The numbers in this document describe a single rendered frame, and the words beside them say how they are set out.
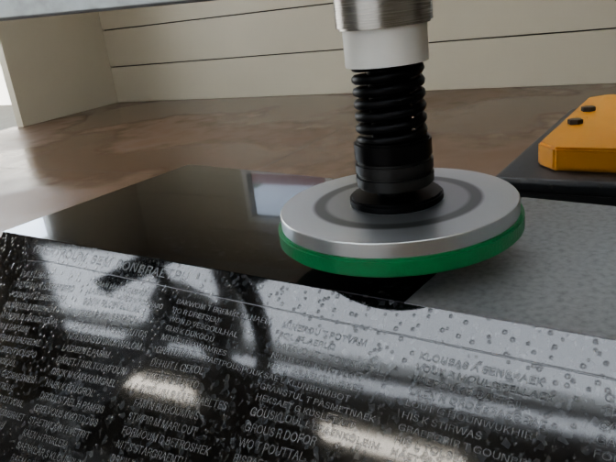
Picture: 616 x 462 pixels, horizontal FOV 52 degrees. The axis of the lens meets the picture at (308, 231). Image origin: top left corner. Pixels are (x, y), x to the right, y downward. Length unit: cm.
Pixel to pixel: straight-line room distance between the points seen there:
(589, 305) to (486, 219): 10
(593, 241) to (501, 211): 12
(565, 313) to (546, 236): 15
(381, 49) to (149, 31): 855
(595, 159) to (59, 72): 835
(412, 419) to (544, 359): 10
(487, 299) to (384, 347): 9
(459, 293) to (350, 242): 10
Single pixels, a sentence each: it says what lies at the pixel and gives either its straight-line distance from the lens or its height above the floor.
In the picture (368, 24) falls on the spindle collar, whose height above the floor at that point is 103.
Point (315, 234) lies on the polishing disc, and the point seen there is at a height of 88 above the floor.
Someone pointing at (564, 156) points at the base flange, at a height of 77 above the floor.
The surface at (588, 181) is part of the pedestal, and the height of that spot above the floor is 74.
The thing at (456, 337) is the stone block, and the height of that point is 81.
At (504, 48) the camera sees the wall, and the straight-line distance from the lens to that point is 681.
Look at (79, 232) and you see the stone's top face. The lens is 83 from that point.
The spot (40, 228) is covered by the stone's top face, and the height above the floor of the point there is 82.
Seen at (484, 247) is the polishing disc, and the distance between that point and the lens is 50.
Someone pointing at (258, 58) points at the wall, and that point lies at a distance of 802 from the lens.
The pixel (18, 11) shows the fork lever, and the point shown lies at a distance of 57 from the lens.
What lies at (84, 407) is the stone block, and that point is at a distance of 69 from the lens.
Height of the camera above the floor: 106
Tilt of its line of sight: 20 degrees down
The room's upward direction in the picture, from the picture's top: 7 degrees counter-clockwise
